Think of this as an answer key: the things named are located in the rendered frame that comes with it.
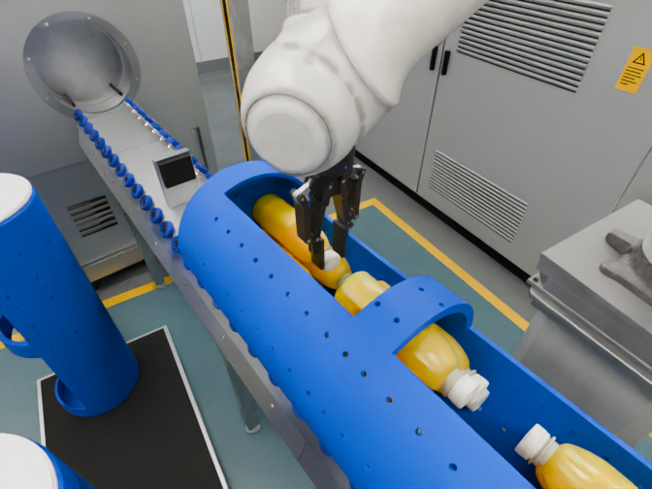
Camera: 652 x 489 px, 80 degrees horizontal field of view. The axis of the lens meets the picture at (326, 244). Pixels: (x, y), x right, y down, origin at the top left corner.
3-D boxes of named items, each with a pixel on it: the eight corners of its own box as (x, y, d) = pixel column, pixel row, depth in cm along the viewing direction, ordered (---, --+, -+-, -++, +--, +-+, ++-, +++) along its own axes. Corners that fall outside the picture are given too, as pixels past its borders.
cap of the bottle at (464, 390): (459, 390, 50) (471, 401, 49) (442, 403, 47) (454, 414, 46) (472, 369, 48) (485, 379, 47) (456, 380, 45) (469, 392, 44)
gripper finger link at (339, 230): (332, 220, 69) (336, 218, 69) (332, 249, 74) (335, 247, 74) (343, 229, 67) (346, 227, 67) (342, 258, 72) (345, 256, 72)
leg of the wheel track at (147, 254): (164, 279, 219) (125, 185, 177) (168, 286, 216) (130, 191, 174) (153, 284, 216) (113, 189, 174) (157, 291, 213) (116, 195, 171)
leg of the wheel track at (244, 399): (255, 416, 162) (230, 324, 120) (262, 428, 158) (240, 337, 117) (243, 425, 159) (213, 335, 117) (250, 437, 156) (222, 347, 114)
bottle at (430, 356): (359, 302, 63) (461, 394, 52) (325, 313, 58) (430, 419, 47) (374, 265, 60) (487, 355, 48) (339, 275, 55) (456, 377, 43)
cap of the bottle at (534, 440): (554, 430, 48) (540, 418, 49) (543, 443, 45) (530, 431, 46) (537, 449, 50) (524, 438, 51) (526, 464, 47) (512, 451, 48)
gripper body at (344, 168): (335, 123, 60) (334, 175, 66) (289, 139, 56) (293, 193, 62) (369, 141, 56) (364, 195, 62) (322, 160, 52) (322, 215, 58)
